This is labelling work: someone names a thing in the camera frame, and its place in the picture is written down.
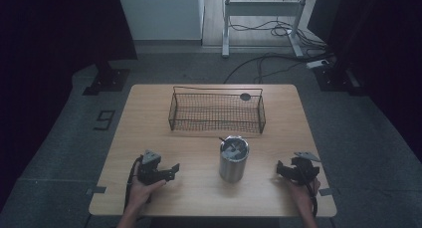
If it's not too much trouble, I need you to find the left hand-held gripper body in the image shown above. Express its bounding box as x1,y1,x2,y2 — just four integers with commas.
136,149,167,186

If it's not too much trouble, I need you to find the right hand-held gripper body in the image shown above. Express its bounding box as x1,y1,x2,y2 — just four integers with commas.
291,150,321,184

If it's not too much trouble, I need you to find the silver metal cup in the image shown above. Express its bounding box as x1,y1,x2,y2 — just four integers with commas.
218,135,251,184

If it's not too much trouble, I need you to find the wire mesh basket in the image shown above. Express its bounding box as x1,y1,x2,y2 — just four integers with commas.
167,86,267,135

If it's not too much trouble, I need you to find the person's right hand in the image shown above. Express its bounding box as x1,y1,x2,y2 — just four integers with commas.
287,178,321,209

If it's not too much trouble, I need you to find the person's left hand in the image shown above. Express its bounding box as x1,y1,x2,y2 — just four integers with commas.
127,176,167,209

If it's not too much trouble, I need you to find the gray metal piece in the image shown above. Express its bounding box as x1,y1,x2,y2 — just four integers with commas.
222,141,247,160

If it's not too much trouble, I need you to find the black stand base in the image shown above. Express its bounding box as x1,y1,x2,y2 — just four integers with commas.
82,60,130,97
313,63,366,97

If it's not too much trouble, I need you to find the white power strip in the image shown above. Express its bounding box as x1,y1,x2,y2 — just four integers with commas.
306,59,330,70

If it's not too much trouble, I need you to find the dark curtain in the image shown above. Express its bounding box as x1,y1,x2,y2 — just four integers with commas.
307,0,422,154

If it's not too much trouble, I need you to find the white panel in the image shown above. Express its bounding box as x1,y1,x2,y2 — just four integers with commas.
116,0,206,42

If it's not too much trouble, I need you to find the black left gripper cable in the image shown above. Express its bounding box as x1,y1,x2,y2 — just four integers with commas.
123,155,144,211

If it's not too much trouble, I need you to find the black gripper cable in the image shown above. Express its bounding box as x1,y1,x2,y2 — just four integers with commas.
123,155,144,211
300,166,318,218

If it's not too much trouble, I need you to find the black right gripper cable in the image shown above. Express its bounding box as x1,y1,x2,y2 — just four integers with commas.
300,166,318,218

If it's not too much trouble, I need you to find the tangle of black floor cables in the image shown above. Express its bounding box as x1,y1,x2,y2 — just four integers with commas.
222,0,334,86

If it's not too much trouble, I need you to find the white metal desk frame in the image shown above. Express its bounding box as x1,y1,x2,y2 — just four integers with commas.
221,0,312,59

